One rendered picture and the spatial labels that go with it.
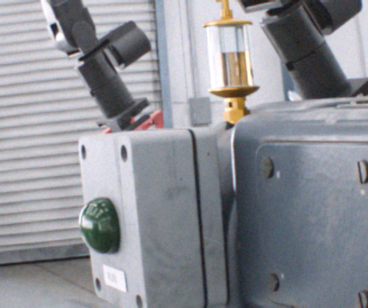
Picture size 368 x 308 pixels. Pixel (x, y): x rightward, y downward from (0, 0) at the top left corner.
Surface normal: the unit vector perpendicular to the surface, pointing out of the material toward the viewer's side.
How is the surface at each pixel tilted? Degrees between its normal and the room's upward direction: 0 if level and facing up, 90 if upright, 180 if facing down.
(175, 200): 90
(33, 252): 90
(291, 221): 90
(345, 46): 90
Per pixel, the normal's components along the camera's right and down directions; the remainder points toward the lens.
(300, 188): -0.90, 0.10
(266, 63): 0.44, 0.01
